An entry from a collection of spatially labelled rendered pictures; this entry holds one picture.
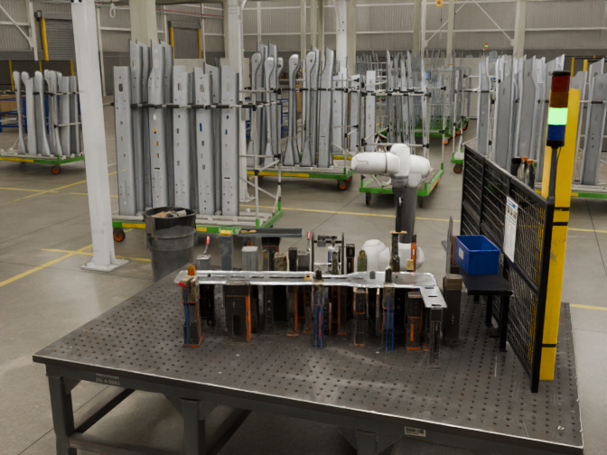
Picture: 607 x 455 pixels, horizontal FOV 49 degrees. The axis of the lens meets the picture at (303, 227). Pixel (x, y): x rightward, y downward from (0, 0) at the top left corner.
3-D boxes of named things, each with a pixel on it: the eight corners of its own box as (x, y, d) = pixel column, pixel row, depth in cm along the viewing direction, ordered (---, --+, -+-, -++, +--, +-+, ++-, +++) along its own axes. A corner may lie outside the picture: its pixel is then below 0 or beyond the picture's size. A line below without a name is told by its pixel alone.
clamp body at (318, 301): (309, 348, 340) (308, 283, 331) (310, 338, 352) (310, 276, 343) (327, 348, 340) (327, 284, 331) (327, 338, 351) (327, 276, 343)
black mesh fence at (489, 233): (508, 533, 309) (536, 205, 270) (444, 350, 500) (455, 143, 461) (539, 533, 308) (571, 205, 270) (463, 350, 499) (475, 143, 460)
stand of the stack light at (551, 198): (543, 215, 273) (555, 70, 258) (537, 211, 279) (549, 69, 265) (560, 215, 272) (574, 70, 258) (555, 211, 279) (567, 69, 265)
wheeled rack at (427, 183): (427, 210, 947) (432, 82, 903) (358, 206, 978) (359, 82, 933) (443, 185, 1122) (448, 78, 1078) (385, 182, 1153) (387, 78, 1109)
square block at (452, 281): (443, 345, 343) (446, 278, 334) (441, 338, 351) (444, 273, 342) (459, 345, 342) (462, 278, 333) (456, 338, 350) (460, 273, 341)
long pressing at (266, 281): (170, 285, 348) (170, 283, 348) (180, 272, 370) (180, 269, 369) (438, 288, 341) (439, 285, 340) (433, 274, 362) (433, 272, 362)
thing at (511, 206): (513, 265, 326) (518, 203, 318) (502, 252, 348) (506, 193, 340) (517, 265, 326) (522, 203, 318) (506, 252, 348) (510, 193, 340)
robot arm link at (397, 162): (407, 172, 345) (382, 172, 344) (408, 142, 341) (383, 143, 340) (412, 176, 334) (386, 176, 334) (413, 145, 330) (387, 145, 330)
